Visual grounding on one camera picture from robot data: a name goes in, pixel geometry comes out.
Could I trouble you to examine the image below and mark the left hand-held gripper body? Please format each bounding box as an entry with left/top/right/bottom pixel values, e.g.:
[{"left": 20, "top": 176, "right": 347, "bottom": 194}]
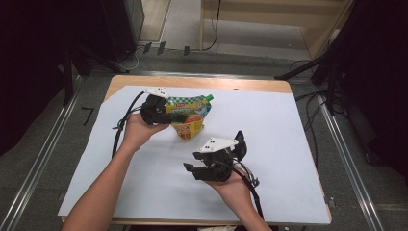
[{"left": 140, "top": 87, "right": 171, "bottom": 126}]

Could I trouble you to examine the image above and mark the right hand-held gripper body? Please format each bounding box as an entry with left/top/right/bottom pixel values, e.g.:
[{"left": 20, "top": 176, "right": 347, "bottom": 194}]
[{"left": 191, "top": 137, "right": 240, "bottom": 183}]

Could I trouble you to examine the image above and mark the yellow green spouted pouch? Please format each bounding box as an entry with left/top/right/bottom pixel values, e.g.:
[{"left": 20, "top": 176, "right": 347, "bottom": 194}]
[{"left": 166, "top": 93, "right": 215, "bottom": 141}]

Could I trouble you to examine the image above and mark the person's left hand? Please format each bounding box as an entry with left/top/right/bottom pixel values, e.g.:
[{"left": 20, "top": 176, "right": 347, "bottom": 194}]
[{"left": 123, "top": 112, "right": 169, "bottom": 152}]

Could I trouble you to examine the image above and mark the person's right hand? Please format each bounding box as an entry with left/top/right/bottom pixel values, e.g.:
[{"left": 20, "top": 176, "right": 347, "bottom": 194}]
[{"left": 204, "top": 171, "right": 255, "bottom": 208}]

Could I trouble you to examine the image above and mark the white table sheet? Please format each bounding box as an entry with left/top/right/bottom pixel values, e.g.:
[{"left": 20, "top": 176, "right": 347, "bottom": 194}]
[{"left": 57, "top": 85, "right": 332, "bottom": 225}]

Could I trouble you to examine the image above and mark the dark cabinet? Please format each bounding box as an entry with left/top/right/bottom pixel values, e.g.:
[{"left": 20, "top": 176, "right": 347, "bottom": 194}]
[{"left": 101, "top": 0, "right": 145, "bottom": 63}]

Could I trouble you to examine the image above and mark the black stand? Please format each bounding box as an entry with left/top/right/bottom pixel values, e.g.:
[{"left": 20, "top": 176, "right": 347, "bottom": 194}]
[
  {"left": 62, "top": 44, "right": 130, "bottom": 107},
  {"left": 274, "top": 54, "right": 344, "bottom": 116}
]

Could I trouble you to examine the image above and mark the black curtain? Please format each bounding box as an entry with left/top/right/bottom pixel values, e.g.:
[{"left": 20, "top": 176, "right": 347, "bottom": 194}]
[
  {"left": 0, "top": 0, "right": 107, "bottom": 157},
  {"left": 338, "top": 0, "right": 408, "bottom": 178}
]

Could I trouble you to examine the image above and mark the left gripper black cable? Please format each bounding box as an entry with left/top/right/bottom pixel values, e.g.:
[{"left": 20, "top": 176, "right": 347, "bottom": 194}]
[{"left": 111, "top": 90, "right": 146, "bottom": 159}]

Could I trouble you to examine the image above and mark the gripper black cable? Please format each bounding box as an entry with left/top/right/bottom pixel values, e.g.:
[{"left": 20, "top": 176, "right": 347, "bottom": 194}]
[
  {"left": 111, "top": 90, "right": 146, "bottom": 159},
  {"left": 232, "top": 160, "right": 265, "bottom": 221}
]

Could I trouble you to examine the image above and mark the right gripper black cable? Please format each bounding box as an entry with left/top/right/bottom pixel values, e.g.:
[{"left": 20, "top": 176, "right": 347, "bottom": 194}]
[{"left": 232, "top": 160, "right": 265, "bottom": 221}]

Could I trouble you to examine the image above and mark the white floor cable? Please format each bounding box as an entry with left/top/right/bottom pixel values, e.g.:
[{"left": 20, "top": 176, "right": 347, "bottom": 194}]
[{"left": 113, "top": 44, "right": 146, "bottom": 73}]

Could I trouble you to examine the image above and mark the black floor cable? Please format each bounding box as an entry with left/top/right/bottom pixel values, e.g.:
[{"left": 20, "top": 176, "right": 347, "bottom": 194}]
[{"left": 293, "top": 90, "right": 329, "bottom": 169}]

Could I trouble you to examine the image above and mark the black hanging cable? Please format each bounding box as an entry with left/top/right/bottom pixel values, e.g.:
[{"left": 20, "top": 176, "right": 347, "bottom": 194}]
[{"left": 189, "top": 0, "right": 222, "bottom": 53}]

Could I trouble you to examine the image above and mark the metal floor rail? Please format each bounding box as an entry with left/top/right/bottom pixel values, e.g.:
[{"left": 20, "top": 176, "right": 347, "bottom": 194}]
[
  {"left": 316, "top": 94, "right": 386, "bottom": 231},
  {"left": 0, "top": 75, "right": 87, "bottom": 231}
]

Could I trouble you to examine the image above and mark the wooden frame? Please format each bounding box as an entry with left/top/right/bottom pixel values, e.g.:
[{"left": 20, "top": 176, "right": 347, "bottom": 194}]
[{"left": 199, "top": 0, "right": 356, "bottom": 61}]

